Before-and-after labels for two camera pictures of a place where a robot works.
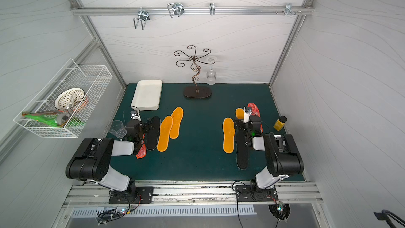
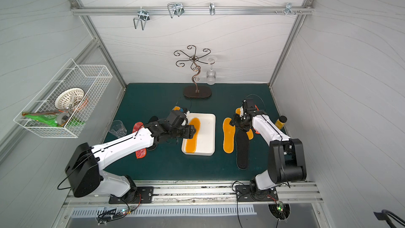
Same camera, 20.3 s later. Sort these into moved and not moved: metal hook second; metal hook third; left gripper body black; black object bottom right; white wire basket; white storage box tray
Moved: left gripper body black; white storage box tray
Not moved: white wire basket; metal hook second; metal hook third; black object bottom right
